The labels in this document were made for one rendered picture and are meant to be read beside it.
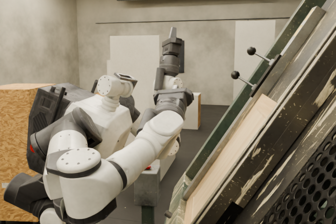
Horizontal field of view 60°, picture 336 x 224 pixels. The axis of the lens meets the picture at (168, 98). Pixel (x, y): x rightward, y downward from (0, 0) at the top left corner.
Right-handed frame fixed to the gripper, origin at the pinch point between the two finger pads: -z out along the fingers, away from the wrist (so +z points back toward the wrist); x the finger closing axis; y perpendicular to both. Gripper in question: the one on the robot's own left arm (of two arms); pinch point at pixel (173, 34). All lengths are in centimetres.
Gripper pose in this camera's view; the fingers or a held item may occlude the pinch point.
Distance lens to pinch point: 131.7
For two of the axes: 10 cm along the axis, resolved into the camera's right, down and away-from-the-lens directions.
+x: 4.4, -0.5, -8.9
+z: -1.2, 9.9, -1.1
